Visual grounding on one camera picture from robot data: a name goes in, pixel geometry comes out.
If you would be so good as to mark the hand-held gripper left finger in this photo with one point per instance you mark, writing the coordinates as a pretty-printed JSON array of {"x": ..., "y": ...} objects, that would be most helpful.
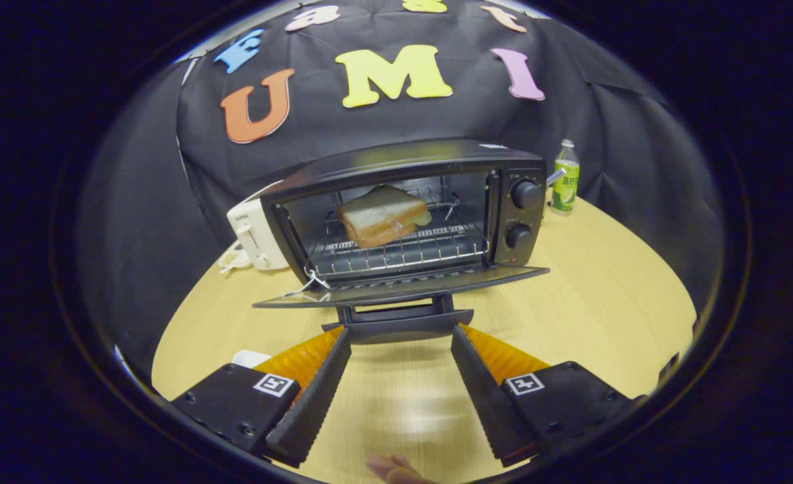
[{"x": 312, "y": 400}]

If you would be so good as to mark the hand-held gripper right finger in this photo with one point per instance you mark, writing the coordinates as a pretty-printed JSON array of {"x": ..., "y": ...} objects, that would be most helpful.
[{"x": 487, "y": 396}]

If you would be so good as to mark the toasted sandwich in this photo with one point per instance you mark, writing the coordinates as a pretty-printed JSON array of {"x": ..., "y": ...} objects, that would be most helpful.
[{"x": 380, "y": 212}]

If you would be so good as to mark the black toaster oven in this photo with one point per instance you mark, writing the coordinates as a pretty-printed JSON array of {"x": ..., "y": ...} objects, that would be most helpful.
[{"x": 383, "y": 158}]

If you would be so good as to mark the white food tray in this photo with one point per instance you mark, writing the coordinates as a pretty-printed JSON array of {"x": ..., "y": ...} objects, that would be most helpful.
[{"x": 248, "y": 357}]

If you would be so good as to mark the white pop-up toaster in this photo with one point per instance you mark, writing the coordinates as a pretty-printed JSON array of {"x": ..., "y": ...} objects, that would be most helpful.
[{"x": 255, "y": 235}]

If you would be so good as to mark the green label drink bottle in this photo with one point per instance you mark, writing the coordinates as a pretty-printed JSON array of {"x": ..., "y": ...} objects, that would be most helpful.
[{"x": 564, "y": 185}]

